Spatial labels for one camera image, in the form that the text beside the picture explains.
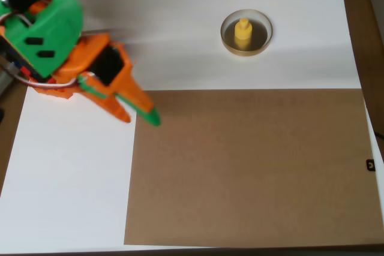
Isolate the small yellow plastic peg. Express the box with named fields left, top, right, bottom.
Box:
left=233, top=17, right=253, bottom=50

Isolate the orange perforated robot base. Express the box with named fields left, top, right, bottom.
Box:
left=26, top=83, right=74, bottom=101

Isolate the gold-rimmed round bowl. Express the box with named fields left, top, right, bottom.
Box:
left=220, top=8, right=274, bottom=58

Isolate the large white paper sheet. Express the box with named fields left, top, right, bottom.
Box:
left=0, top=0, right=384, bottom=254

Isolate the brown cardboard sheet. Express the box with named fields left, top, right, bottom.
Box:
left=123, top=88, right=379, bottom=246

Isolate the red white servo cable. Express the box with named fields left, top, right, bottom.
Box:
left=0, top=13, right=78, bottom=88

